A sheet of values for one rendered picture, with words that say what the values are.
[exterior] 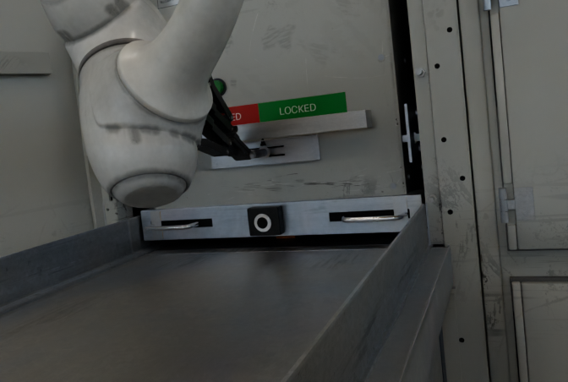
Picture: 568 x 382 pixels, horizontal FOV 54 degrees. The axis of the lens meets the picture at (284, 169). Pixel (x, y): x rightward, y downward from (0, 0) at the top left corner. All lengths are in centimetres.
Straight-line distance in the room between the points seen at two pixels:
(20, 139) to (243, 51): 43
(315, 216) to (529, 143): 36
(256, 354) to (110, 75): 29
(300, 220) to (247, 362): 48
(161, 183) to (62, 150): 62
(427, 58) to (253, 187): 38
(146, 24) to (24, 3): 54
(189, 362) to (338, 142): 51
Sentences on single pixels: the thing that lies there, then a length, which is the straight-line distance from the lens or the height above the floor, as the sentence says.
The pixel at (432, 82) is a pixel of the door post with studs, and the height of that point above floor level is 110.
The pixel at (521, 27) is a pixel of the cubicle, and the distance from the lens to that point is 85.
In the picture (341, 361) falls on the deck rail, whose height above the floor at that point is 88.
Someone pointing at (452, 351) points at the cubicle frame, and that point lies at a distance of 94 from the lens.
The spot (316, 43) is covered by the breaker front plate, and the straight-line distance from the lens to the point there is 96.
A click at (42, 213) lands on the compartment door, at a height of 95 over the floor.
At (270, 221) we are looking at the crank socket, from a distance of 96.
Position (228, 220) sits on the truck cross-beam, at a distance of 103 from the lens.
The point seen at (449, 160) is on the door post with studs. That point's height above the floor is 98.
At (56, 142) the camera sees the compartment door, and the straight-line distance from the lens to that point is 113.
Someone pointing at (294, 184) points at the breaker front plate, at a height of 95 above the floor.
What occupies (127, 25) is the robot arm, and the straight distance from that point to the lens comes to 63.
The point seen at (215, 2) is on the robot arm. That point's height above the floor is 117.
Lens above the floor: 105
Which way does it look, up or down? 4 degrees down
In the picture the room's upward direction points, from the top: 6 degrees counter-clockwise
